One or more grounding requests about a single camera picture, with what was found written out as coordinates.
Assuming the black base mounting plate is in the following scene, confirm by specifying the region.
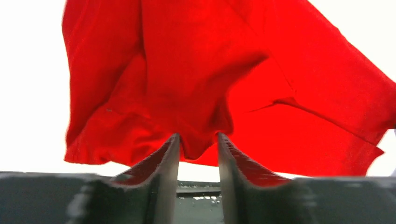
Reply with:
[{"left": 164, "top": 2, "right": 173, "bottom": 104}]
[{"left": 173, "top": 181, "right": 224, "bottom": 224}]

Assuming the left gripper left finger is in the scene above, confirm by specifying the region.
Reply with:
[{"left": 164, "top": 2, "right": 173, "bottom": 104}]
[{"left": 67, "top": 134, "right": 180, "bottom": 224}]

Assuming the red t shirt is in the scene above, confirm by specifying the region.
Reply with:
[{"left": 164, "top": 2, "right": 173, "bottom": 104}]
[{"left": 62, "top": 0, "right": 396, "bottom": 176}]

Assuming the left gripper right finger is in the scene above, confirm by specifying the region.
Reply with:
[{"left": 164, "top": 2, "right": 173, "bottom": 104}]
[{"left": 218, "top": 133, "right": 316, "bottom": 224}]

